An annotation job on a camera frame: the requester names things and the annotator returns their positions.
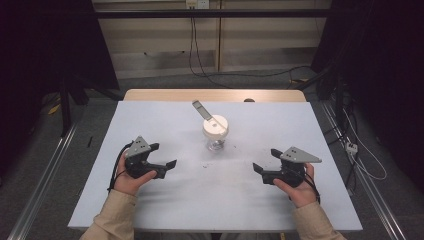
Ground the white wall socket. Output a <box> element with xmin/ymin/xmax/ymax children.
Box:
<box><xmin>185</xmin><ymin>0</ymin><xmax>211</xmax><ymax>10</ymax></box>

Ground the person's left hand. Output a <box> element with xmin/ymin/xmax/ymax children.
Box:
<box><xmin>113</xmin><ymin>151</ymin><xmax>158</xmax><ymax>197</ymax></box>

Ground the black horizontal bar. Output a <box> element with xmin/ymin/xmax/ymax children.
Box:
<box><xmin>94</xmin><ymin>8</ymin><xmax>332</xmax><ymax>20</ymax></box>

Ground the black curtain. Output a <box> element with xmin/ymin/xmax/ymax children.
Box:
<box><xmin>0</xmin><ymin>0</ymin><xmax>120</xmax><ymax>174</ymax></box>
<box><xmin>311</xmin><ymin>0</ymin><xmax>424</xmax><ymax>191</ymax></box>

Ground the wooden table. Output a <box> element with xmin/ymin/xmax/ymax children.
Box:
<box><xmin>123</xmin><ymin>88</ymin><xmax>307</xmax><ymax>103</ymax></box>

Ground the black power cable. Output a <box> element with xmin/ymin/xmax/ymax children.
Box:
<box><xmin>188</xmin><ymin>7</ymin><xmax>234</xmax><ymax>90</ymax></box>
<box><xmin>191</xmin><ymin>7</ymin><xmax>313</xmax><ymax>81</ymax></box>

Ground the hand-held gripper black cable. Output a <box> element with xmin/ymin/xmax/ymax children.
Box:
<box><xmin>106</xmin><ymin>141</ymin><xmax>135</xmax><ymax>194</ymax></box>
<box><xmin>292</xmin><ymin>167</ymin><xmax>322</xmax><ymax>205</ymax></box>

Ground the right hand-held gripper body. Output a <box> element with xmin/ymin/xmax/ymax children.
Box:
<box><xmin>262</xmin><ymin>146</ymin><xmax>323</xmax><ymax>188</ymax></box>

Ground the white table board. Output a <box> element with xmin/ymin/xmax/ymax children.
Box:
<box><xmin>67</xmin><ymin>99</ymin><xmax>364</xmax><ymax>233</ymax></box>

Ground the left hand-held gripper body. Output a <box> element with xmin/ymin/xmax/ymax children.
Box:
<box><xmin>123</xmin><ymin>135</ymin><xmax>168</xmax><ymax>180</ymax></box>

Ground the white cable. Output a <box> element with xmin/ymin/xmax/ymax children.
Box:
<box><xmin>342</xmin><ymin>109</ymin><xmax>388</xmax><ymax>182</ymax></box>

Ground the left hand-held gripper black cable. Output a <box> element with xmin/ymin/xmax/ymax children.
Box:
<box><xmin>106</xmin><ymin>141</ymin><xmax>135</xmax><ymax>194</ymax></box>

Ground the aluminium floor rail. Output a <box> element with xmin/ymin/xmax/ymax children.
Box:
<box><xmin>320</xmin><ymin>99</ymin><xmax>408</xmax><ymax>240</ymax></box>
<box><xmin>7</xmin><ymin>122</ymin><xmax>80</xmax><ymax>240</ymax></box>

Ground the clear jar with white lid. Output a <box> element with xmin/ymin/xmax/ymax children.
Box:
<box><xmin>191</xmin><ymin>99</ymin><xmax>231</xmax><ymax>152</ymax></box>

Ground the person's right hand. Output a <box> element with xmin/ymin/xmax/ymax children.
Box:
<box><xmin>273</xmin><ymin>162</ymin><xmax>321</xmax><ymax>210</ymax></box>

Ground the right hand-held gripper black cable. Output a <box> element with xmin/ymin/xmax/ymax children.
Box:
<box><xmin>292</xmin><ymin>167</ymin><xmax>322</xmax><ymax>205</ymax></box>

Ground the black metal stand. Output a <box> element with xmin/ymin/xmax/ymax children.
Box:
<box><xmin>58</xmin><ymin>75</ymin><xmax>90</xmax><ymax>138</ymax></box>

